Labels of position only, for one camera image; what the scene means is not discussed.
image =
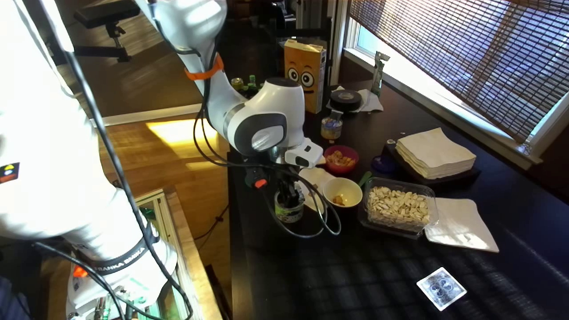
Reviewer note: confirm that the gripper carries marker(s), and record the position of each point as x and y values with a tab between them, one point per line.
284	176

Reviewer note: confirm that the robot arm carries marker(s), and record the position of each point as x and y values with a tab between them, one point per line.
40	146

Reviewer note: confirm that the red bowl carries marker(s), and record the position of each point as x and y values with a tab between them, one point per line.
331	166

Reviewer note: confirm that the white bowl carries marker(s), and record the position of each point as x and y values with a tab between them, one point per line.
346	188

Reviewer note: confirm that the white napkin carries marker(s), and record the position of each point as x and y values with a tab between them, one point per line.
316	178
460	224

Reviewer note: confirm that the orange snack pieces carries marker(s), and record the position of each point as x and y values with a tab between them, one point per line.
338	200

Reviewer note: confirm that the heap of snack pieces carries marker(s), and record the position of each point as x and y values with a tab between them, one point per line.
341	158

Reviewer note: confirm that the green spoon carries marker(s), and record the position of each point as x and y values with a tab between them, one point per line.
364	178

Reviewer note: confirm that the small jar of sprinkles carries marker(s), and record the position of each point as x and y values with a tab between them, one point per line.
331	128

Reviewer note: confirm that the blue round lid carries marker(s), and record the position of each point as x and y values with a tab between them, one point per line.
383	164

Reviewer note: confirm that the heap of pistachios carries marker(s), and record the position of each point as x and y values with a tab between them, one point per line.
398	205

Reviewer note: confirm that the roll of black tape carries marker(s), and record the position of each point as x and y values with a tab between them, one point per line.
346	100

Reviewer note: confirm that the clear plastic container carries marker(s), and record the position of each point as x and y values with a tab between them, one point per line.
400	226

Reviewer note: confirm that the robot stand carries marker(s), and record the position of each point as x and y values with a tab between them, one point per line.
186	253

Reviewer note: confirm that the group of green bottles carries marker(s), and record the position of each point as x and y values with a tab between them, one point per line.
249	85

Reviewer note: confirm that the orange cereal box with face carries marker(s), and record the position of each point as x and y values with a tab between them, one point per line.
306	73

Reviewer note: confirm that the white paper sheet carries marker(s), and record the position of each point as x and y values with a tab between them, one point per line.
372	101

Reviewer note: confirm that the stack of white napkins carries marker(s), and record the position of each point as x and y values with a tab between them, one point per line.
433	153

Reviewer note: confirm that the black tray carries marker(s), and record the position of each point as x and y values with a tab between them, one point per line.
449	178

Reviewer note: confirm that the window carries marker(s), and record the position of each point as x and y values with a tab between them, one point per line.
369	42

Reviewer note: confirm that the pack of playing cards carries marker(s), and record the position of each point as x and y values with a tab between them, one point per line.
441	288

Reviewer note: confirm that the bamboo window blind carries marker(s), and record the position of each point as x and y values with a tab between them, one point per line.
466	53

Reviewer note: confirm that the black weight bench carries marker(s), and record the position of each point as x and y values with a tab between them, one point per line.
106	18

